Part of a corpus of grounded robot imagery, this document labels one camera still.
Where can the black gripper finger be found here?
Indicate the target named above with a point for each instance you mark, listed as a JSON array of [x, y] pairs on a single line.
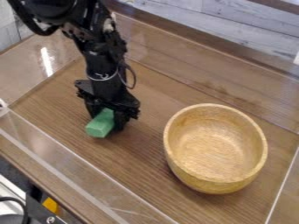
[[120, 118], [94, 107]]

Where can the yellow and black device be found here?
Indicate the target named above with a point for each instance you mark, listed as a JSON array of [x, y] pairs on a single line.
[[40, 214]]

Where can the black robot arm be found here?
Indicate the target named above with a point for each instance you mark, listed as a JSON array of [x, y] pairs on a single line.
[[87, 23]]

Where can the green rectangular block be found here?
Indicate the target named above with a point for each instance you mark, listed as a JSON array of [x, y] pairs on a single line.
[[102, 124]]

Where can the brown wooden bowl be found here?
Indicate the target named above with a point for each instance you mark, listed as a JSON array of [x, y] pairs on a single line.
[[215, 148]]

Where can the clear acrylic enclosure wall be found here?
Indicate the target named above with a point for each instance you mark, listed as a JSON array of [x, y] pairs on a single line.
[[94, 197]]

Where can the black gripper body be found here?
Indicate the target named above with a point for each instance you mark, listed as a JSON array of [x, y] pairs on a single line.
[[111, 93]]

